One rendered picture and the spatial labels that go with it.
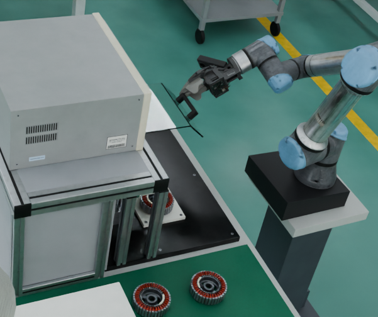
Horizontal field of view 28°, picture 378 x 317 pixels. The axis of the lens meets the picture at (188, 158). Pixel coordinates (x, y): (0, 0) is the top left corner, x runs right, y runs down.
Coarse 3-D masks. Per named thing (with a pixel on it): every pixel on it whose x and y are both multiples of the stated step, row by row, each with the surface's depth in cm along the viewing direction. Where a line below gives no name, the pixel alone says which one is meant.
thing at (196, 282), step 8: (200, 272) 236; (208, 272) 236; (192, 280) 234; (200, 280) 235; (208, 280) 237; (216, 280) 235; (224, 280) 236; (192, 288) 231; (200, 288) 231; (216, 288) 235; (224, 288) 233; (192, 296) 232; (200, 296) 229; (208, 296) 229; (216, 296) 230; (224, 296) 233; (208, 304) 231
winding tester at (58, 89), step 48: (0, 48) 216; (48, 48) 220; (96, 48) 224; (0, 96) 204; (48, 96) 203; (96, 96) 207; (144, 96) 211; (0, 144) 214; (48, 144) 208; (96, 144) 216
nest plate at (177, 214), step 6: (138, 198) 257; (174, 198) 260; (138, 204) 255; (174, 204) 258; (138, 210) 253; (174, 210) 256; (180, 210) 256; (138, 216) 251; (144, 216) 251; (168, 216) 253; (174, 216) 254; (180, 216) 254; (144, 222) 249; (168, 222) 252
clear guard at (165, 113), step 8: (152, 88) 258; (160, 88) 259; (152, 96) 254; (160, 96) 255; (168, 96) 256; (152, 104) 251; (160, 104) 252; (168, 104) 252; (176, 104) 253; (152, 112) 248; (160, 112) 248; (168, 112) 249; (176, 112) 250; (184, 112) 256; (152, 120) 244; (160, 120) 245; (168, 120) 246; (176, 120) 246; (184, 120) 247; (152, 128) 241; (160, 128) 242; (168, 128) 243; (176, 128) 244; (192, 128) 247
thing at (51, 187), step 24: (144, 144) 227; (0, 168) 209; (24, 168) 210; (48, 168) 212; (72, 168) 213; (96, 168) 215; (120, 168) 217; (144, 168) 218; (24, 192) 203; (48, 192) 204; (72, 192) 206; (96, 192) 208; (120, 192) 212; (144, 192) 216; (24, 216) 202
